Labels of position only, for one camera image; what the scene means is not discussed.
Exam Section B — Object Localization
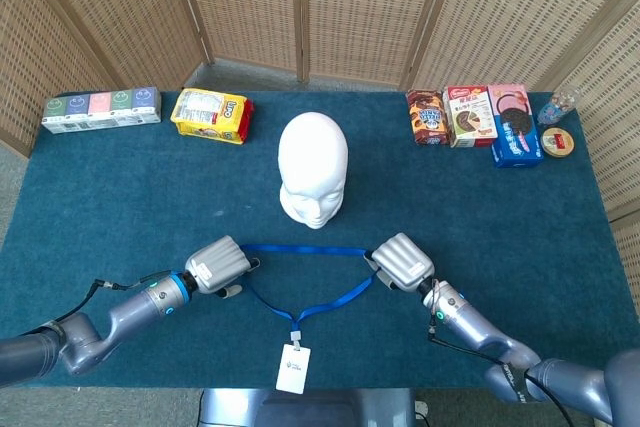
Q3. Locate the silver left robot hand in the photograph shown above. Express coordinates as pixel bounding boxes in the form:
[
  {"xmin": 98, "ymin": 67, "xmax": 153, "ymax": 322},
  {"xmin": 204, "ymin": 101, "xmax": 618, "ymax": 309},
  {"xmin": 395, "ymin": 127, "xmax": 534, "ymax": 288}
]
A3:
[{"xmin": 184, "ymin": 235, "xmax": 261, "ymax": 298}]

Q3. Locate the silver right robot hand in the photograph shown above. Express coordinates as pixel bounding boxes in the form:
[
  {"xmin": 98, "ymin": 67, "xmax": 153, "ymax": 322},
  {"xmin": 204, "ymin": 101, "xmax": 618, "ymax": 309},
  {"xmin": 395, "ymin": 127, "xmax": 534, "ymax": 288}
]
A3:
[{"xmin": 363, "ymin": 232, "xmax": 436, "ymax": 294}]

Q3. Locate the blue lanyard with white badge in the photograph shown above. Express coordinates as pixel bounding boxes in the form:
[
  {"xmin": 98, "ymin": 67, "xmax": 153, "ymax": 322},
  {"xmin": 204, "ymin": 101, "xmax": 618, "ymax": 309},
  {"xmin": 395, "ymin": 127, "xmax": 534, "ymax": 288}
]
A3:
[{"xmin": 239, "ymin": 244, "xmax": 381, "ymax": 395}]

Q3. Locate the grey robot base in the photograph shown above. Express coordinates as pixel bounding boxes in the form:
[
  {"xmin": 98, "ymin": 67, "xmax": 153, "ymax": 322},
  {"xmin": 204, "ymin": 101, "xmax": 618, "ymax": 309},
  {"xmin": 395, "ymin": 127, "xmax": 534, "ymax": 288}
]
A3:
[{"xmin": 198, "ymin": 387, "xmax": 419, "ymax": 427}]

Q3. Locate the white mannequin head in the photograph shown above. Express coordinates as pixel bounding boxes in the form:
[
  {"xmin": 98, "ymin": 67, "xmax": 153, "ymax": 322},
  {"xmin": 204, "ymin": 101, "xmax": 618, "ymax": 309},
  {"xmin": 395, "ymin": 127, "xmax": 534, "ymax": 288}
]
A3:
[{"xmin": 277, "ymin": 111, "xmax": 350, "ymax": 231}]

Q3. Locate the teal carpet table cover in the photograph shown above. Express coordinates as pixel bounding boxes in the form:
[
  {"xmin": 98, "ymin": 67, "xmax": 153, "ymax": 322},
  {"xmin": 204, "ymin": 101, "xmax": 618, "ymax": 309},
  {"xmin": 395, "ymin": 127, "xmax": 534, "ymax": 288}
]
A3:
[{"xmin": 0, "ymin": 90, "xmax": 632, "ymax": 390}]

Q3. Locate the brown chocolate cookie pack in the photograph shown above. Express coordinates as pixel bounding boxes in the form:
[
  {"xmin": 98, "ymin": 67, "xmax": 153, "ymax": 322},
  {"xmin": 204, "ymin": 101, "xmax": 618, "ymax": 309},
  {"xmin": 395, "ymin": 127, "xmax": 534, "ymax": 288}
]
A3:
[{"xmin": 405, "ymin": 88, "xmax": 451, "ymax": 147}]

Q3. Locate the yellow Lipo biscuit bag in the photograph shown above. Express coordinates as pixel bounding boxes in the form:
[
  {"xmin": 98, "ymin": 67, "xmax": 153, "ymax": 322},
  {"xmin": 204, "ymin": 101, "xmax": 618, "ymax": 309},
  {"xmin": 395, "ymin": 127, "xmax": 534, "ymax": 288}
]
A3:
[{"xmin": 170, "ymin": 87, "xmax": 255, "ymax": 146}]

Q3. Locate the cream red wafer box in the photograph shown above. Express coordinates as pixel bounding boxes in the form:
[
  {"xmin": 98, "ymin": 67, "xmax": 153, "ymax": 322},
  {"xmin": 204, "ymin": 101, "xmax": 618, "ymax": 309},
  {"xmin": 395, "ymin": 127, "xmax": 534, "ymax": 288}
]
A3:
[{"xmin": 442, "ymin": 85, "xmax": 499, "ymax": 149}]

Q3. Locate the blue pink Oreo box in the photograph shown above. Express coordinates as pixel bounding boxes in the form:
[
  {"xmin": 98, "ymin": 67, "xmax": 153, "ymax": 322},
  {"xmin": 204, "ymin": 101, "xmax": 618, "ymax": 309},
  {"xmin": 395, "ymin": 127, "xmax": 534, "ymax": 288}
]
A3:
[{"xmin": 486, "ymin": 84, "xmax": 545, "ymax": 169}]

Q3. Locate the multicolour smiley tissue pack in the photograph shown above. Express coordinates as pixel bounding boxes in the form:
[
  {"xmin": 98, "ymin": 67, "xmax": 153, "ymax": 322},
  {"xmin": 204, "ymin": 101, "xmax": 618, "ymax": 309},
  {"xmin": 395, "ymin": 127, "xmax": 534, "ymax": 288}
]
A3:
[{"xmin": 41, "ymin": 86, "xmax": 163, "ymax": 135}]

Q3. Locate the round red gold tin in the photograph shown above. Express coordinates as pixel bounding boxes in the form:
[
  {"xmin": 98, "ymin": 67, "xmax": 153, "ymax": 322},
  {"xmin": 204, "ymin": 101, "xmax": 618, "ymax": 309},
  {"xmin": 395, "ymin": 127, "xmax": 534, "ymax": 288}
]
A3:
[{"xmin": 540, "ymin": 126, "xmax": 577, "ymax": 160}]

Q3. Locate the wicker folding screen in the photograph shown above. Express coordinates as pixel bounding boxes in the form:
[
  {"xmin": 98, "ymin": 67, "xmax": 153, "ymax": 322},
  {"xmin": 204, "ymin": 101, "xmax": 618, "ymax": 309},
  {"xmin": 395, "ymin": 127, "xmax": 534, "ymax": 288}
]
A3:
[{"xmin": 0, "ymin": 0, "xmax": 640, "ymax": 328}]

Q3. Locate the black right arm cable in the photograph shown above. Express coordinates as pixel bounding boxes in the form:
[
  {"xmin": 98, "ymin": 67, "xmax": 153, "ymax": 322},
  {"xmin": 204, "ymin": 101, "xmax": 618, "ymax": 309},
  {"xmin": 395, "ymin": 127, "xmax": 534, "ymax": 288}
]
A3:
[{"xmin": 427, "ymin": 326, "xmax": 576, "ymax": 427}]

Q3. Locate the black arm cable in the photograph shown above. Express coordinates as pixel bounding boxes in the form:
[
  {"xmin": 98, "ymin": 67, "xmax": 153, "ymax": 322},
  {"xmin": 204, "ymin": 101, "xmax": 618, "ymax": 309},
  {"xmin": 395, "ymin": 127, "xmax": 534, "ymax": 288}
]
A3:
[
  {"xmin": 427, "ymin": 326, "xmax": 576, "ymax": 427},
  {"xmin": 49, "ymin": 274, "xmax": 174, "ymax": 328}
]

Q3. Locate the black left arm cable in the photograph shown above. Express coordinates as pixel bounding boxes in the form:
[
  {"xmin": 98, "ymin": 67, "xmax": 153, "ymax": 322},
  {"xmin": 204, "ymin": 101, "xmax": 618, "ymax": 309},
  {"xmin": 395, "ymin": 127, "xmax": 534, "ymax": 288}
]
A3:
[{"xmin": 49, "ymin": 274, "xmax": 174, "ymax": 328}]

